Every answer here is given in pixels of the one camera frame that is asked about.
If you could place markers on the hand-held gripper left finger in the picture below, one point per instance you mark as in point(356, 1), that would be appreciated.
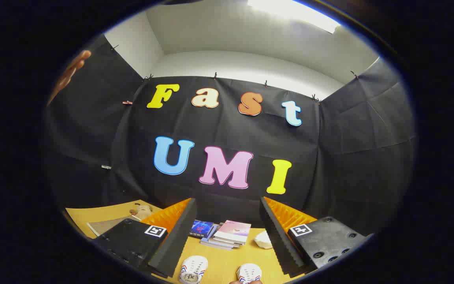
point(179, 232)

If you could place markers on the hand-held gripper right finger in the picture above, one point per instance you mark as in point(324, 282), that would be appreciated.
point(276, 236)

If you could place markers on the white striped canvas shoe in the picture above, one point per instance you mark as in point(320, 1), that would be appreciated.
point(193, 270)
point(249, 273)

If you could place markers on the cream fabric storage box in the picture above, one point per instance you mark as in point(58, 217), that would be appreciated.
point(106, 225)

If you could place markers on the white plush toy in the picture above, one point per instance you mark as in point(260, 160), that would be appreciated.
point(264, 240)

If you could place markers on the blue cover book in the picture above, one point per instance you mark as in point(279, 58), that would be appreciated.
point(201, 228)

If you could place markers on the pale blue book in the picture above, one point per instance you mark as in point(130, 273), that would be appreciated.
point(207, 241)

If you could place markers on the pink cover book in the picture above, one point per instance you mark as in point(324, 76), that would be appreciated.
point(235, 230)

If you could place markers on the brown plush toy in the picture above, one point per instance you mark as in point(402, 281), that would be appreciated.
point(143, 212)

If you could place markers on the row of black clips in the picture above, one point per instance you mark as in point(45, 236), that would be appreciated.
point(214, 75)

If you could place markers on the ceiling light panel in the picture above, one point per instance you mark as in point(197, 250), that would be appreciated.
point(294, 14)

